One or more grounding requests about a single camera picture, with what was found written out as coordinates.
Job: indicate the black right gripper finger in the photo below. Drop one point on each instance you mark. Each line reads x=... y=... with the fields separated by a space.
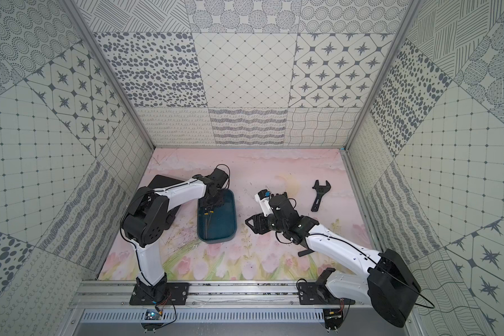
x=257 y=219
x=259 y=230

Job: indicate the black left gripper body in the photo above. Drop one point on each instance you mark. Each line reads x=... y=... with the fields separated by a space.
x=210 y=206

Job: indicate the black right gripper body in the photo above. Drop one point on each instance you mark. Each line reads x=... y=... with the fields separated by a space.
x=278 y=225

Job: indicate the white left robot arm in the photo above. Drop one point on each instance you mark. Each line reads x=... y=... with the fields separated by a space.
x=153 y=210

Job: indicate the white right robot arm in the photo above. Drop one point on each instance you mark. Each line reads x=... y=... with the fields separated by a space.
x=379 y=279

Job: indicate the teal plastic storage box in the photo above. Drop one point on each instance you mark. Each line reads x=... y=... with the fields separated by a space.
x=223 y=226

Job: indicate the black adjustable wrench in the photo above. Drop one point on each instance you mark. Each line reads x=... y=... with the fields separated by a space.
x=321 y=190

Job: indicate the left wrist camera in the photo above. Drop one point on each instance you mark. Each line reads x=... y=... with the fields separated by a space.
x=219 y=177

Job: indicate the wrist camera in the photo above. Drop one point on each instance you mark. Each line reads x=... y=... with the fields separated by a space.
x=263 y=198
x=219 y=177

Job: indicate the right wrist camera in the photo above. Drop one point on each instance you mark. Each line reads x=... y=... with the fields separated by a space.
x=263 y=198

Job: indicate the hammer with black handle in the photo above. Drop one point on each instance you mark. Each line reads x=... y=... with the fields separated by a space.
x=305 y=252

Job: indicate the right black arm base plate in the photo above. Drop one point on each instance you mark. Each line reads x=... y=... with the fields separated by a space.
x=311 y=293

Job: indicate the white slotted cable duct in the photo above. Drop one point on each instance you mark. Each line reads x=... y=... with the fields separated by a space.
x=197 y=315

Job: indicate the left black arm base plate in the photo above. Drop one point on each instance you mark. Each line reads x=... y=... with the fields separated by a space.
x=159 y=292

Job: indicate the aluminium mounting rail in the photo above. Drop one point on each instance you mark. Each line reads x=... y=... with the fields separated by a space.
x=199 y=294

